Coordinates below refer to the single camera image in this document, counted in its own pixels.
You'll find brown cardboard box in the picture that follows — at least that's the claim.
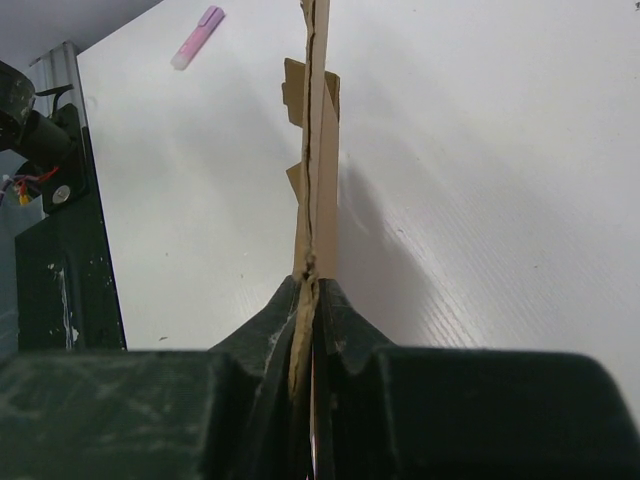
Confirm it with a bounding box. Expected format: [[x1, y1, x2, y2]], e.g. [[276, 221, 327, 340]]
[[282, 1, 341, 479]]

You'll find aluminium table frame rail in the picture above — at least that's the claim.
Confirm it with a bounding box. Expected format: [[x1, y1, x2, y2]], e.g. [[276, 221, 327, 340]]
[[27, 42, 82, 104]]

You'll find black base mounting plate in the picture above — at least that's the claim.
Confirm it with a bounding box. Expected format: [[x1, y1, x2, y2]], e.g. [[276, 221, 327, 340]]
[[15, 104, 126, 351]]

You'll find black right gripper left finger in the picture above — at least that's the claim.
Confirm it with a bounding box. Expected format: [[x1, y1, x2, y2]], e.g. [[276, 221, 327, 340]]
[[1, 278, 299, 479]]

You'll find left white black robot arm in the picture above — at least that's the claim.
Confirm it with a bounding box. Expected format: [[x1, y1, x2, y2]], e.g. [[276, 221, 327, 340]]
[[1, 62, 75, 168]]

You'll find pink highlighter pen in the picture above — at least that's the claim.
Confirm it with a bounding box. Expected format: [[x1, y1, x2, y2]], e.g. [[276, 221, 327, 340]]
[[170, 6, 226, 71]]

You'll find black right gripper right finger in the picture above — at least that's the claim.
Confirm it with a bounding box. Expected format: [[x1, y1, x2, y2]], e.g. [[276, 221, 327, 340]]
[[314, 280, 639, 479]]

